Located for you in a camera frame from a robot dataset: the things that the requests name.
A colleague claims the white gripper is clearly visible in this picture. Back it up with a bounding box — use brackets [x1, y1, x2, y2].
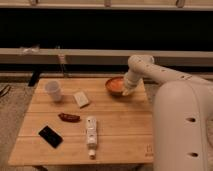
[122, 70, 142, 96]

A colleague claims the orange ceramic bowl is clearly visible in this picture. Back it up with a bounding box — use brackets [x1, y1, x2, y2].
[105, 77, 133, 96]

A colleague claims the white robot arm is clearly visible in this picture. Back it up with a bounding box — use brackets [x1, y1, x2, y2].
[124, 55, 213, 171]

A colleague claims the white tube bottle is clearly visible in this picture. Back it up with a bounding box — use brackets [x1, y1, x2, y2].
[86, 116, 98, 159]

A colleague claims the red chili pepper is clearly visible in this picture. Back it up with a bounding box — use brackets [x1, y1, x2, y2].
[58, 113, 80, 122]

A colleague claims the wooden table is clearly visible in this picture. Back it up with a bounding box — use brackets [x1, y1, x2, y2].
[9, 78, 153, 166]

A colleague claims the translucent plastic cup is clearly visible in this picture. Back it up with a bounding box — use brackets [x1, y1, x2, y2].
[44, 80, 62, 102]

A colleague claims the black smartphone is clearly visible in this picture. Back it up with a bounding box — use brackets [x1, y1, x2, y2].
[39, 126, 63, 148]

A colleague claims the long grey bench rail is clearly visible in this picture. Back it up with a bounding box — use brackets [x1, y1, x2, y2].
[0, 48, 213, 67]

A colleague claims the black cable on floor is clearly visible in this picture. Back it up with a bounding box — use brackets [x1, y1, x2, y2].
[0, 83, 12, 98]

